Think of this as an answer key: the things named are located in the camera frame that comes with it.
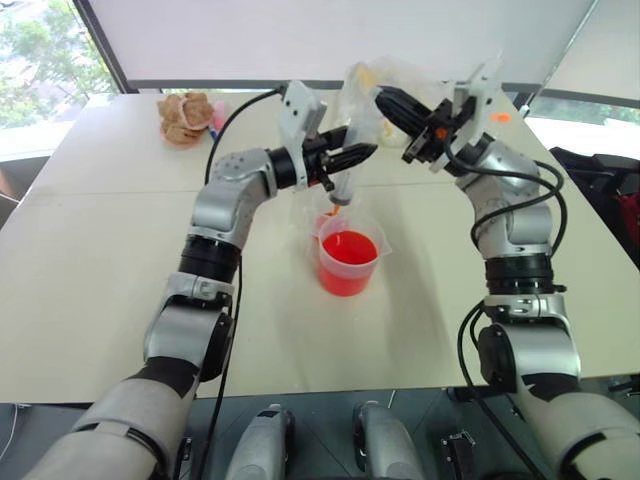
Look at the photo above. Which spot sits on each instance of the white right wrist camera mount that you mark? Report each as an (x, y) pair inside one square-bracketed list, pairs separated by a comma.
[(480, 95)]

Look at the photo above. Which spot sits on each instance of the pink marker pen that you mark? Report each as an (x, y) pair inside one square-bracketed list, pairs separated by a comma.
[(219, 117)]

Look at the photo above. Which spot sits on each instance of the grey rounded robot leg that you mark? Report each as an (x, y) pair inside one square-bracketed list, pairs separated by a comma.
[(262, 445), (387, 445)]

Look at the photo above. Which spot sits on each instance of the clear cup with red liquid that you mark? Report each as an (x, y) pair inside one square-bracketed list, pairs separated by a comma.
[(347, 280)]

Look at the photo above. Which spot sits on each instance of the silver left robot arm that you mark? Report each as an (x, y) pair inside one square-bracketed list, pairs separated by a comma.
[(220, 200)]

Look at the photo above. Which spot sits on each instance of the white roller blind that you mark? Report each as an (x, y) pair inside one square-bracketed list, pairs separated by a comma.
[(300, 35)]

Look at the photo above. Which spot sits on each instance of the clear plastic measuring cup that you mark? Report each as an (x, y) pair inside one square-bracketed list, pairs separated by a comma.
[(320, 223)]

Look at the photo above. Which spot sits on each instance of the small orange object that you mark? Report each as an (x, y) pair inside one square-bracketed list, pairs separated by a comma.
[(500, 118)]

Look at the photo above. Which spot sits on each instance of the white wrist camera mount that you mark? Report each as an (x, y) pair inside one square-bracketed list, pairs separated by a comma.
[(480, 95), (300, 110)]

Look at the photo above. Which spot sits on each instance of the small black block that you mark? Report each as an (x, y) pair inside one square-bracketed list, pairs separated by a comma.
[(457, 447), (185, 455)]

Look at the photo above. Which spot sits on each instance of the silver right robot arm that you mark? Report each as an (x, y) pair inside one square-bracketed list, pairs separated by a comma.
[(530, 225)]

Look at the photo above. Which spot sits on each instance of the clear plastic bag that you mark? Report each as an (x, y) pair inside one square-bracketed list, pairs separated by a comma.
[(344, 190), (410, 75)]

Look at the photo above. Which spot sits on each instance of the brown crumpled lump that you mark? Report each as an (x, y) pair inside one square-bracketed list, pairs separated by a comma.
[(182, 117)]

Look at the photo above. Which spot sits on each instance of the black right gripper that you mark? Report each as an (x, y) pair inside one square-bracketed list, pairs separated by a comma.
[(435, 140)]

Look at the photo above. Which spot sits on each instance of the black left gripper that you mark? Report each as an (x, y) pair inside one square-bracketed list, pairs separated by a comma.
[(317, 160)]

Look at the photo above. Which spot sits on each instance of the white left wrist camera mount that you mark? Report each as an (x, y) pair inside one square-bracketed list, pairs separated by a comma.
[(300, 110)]

